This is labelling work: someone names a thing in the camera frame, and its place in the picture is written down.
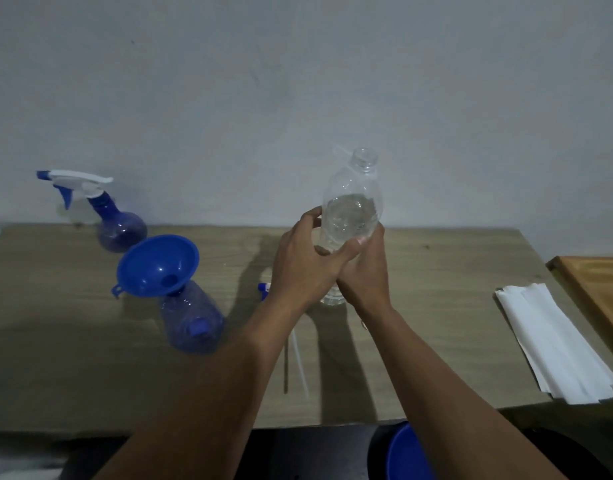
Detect person's left hand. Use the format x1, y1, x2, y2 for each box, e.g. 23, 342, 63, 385
269, 207, 363, 316

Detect person's right hand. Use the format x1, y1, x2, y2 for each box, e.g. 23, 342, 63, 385
336, 222, 392, 316

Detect clear plastic water bottle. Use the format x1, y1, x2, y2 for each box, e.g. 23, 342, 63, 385
314, 147, 385, 306

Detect person's left forearm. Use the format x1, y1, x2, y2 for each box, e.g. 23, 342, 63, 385
94, 297, 318, 480

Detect person's right forearm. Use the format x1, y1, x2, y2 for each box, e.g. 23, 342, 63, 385
353, 300, 568, 480

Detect spray head with dip tube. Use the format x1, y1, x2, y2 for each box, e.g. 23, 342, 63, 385
258, 282, 310, 398

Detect blue translucent bottle body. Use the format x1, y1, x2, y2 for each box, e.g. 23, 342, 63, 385
159, 280, 226, 354

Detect blue plastic funnel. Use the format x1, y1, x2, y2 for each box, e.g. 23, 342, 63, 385
111, 234, 201, 300

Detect folded white paper towels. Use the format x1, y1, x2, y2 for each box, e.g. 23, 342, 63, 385
494, 283, 613, 406

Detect blue plastic basin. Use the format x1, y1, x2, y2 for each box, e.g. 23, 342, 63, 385
385, 422, 437, 480

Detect blue spray bottle white trigger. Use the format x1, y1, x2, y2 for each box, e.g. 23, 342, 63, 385
36, 169, 149, 254

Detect wooden board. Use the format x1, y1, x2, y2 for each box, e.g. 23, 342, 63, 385
546, 256, 613, 370

